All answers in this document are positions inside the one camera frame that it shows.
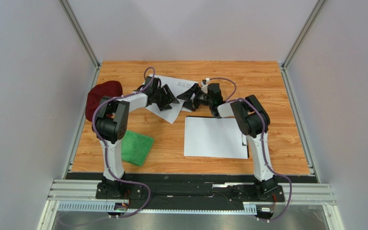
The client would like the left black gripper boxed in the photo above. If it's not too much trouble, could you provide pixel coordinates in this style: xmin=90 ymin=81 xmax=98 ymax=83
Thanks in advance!
xmin=152 ymin=84 xmax=178 ymax=112

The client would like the black clipboard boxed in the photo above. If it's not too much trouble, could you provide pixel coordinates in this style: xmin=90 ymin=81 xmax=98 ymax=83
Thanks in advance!
xmin=187 ymin=115 xmax=250 ymax=159

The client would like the printed white paper sheet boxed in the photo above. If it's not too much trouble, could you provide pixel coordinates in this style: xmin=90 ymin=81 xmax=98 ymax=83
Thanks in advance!
xmin=156 ymin=75 xmax=198 ymax=112

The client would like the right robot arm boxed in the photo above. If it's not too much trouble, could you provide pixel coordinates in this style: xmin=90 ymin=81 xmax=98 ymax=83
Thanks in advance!
xmin=177 ymin=83 xmax=278 ymax=197

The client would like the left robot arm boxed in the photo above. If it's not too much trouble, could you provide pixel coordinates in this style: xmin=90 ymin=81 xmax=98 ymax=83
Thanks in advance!
xmin=92 ymin=84 xmax=179 ymax=196

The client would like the green cloth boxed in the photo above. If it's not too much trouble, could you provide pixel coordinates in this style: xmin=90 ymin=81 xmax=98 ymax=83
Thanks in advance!
xmin=121 ymin=130 xmax=154 ymax=166

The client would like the dark red beret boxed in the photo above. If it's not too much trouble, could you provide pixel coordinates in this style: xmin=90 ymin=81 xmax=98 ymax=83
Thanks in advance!
xmin=85 ymin=80 xmax=123 ymax=122

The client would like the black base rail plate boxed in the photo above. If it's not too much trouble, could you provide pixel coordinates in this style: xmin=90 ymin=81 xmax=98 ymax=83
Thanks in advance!
xmin=65 ymin=172 xmax=319 ymax=211

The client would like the slotted cable duct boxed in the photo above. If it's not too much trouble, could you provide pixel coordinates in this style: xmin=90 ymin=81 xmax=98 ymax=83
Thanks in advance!
xmin=57 ymin=201 xmax=257 ymax=215

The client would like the aluminium frame rail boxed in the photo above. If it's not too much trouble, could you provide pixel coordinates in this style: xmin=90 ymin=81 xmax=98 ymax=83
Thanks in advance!
xmin=48 ymin=180 xmax=336 ymax=205

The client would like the left frame post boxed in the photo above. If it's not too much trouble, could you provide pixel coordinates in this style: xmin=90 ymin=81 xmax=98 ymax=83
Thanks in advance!
xmin=58 ymin=0 xmax=101 ymax=69

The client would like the frame post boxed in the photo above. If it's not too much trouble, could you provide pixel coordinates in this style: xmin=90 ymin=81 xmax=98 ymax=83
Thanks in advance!
xmin=58 ymin=0 xmax=101 ymax=69
xmin=281 ymin=0 xmax=328 ymax=69

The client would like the right frame post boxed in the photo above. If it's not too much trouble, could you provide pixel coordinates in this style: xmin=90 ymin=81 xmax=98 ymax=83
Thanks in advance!
xmin=281 ymin=0 xmax=328 ymax=69

